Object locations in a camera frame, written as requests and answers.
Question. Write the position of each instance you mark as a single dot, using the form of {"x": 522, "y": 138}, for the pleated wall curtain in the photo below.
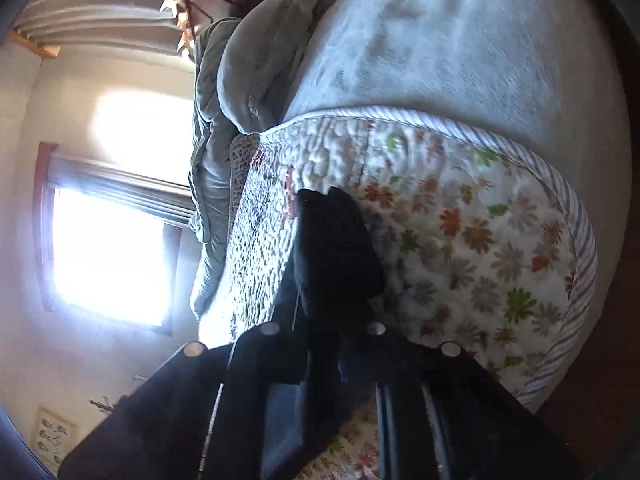
{"x": 100, "y": 5}

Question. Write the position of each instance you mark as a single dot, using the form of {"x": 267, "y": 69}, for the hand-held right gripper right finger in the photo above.
{"x": 410, "y": 360}

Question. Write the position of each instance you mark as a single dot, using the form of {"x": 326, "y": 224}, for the grey fleece bed sheet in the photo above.
{"x": 432, "y": 35}

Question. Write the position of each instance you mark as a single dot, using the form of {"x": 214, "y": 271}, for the coat rack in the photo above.
{"x": 107, "y": 404}

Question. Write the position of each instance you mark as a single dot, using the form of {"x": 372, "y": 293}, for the wooden corner trim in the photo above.
{"x": 37, "y": 45}

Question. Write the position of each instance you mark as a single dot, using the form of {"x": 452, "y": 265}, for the wooden framed window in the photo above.
{"x": 105, "y": 260}

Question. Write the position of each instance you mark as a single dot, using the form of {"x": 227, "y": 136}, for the grey-blue duvet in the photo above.
{"x": 210, "y": 185}

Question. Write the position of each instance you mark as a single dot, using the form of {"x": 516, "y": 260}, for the wall poster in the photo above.
{"x": 55, "y": 435}

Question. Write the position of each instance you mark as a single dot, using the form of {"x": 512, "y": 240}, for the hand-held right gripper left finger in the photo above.
{"x": 250, "y": 355}

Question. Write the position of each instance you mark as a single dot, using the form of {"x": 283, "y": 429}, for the bed with floral quilt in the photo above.
{"x": 475, "y": 240}

